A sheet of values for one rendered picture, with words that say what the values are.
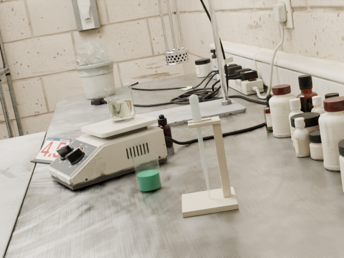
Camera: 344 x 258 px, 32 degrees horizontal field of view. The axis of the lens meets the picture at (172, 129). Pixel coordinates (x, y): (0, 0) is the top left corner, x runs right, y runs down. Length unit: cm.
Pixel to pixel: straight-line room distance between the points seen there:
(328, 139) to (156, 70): 270
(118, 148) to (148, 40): 251
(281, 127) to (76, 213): 46
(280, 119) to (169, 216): 41
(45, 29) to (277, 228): 291
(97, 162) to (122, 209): 17
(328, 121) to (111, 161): 40
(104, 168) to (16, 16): 255
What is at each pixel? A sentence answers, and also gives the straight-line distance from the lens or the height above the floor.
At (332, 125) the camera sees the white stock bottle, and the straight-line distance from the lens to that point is 94.
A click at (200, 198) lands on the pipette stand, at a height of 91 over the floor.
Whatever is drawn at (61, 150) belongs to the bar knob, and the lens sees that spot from 116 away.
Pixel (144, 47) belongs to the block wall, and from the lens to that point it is 358.
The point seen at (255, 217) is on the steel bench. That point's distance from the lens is 82.
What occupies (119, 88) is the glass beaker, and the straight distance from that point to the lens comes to 114.
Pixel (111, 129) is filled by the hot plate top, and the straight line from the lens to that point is 111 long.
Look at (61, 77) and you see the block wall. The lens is 358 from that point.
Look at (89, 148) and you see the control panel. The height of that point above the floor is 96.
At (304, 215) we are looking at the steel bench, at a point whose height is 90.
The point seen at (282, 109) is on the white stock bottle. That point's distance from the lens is 119.
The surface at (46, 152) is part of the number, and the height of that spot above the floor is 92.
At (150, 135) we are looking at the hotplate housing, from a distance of 112.
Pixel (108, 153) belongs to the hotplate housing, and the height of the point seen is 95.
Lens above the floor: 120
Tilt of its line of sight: 12 degrees down
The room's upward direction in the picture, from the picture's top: 10 degrees counter-clockwise
